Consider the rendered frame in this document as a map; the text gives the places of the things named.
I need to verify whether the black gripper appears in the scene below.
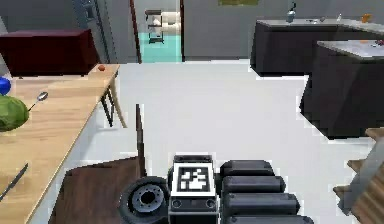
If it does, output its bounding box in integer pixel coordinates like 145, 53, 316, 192
118, 176, 171, 224

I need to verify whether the dark brown wooden chair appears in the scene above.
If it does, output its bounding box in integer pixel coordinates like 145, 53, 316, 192
48, 103, 148, 224

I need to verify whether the light wooden dining table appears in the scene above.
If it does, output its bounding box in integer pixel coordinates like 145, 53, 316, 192
0, 63, 128, 224

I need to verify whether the blue bowl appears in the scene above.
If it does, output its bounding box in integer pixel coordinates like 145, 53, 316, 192
0, 76, 12, 96

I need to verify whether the black table knife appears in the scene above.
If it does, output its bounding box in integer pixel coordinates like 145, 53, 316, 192
0, 162, 29, 202

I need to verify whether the silver spoon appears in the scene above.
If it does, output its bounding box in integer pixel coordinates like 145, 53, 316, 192
27, 91, 49, 112

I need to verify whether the green lettuce head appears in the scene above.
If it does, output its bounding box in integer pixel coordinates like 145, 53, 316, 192
0, 95, 30, 132

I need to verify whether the black metal shelf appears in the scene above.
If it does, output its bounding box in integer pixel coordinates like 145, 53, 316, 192
144, 9, 165, 45

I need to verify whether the grey fridge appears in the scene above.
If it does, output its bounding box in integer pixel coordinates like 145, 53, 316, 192
71, 0, 118, 64

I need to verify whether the dark red cabinet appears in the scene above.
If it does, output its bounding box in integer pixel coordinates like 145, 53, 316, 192
0, 28, 100, 78

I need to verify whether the black kitchen counter cabinet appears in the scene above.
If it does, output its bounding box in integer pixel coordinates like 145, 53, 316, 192
250, 18, 384, 77

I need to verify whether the black kitchen island cabinet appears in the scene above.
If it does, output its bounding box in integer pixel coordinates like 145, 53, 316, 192
299, 39, 384, 140

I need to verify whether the grey spray bottle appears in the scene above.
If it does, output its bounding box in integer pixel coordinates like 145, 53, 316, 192
286, 2, 297, 24

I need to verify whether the dark red door frame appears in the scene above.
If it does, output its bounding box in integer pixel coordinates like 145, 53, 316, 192
129, 0, 186, 64

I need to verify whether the yellow framed wall picture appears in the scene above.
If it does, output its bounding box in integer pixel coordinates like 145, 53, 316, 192
218, 0, 260, 7

